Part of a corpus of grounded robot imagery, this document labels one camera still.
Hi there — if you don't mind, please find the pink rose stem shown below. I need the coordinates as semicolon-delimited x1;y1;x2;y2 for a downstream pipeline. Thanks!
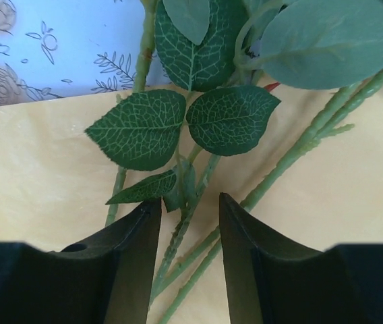
105;0;158;227
84;0;282;304

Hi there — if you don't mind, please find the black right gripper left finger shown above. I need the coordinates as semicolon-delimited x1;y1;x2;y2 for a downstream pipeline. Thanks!
0;199;162;324

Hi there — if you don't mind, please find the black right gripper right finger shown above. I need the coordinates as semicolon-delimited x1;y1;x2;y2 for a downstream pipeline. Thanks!
219;193;383;323

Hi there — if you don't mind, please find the floral patterned table mat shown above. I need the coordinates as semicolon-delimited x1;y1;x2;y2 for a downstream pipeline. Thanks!
0;0;185;109

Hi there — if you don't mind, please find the white rose stem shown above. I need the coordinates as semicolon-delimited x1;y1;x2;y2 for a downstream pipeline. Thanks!
152;1;383;323

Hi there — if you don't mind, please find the orange wrapping paper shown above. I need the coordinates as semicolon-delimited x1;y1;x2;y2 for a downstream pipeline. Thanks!
0;79;383;324

